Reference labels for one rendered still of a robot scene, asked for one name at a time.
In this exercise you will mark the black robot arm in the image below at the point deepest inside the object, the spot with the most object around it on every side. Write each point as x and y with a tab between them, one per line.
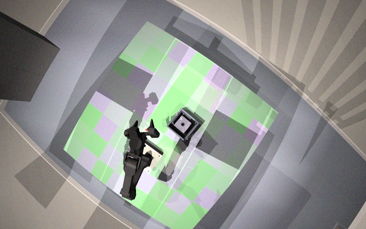
135	164

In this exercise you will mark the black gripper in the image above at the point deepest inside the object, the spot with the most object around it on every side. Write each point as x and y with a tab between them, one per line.
152	132

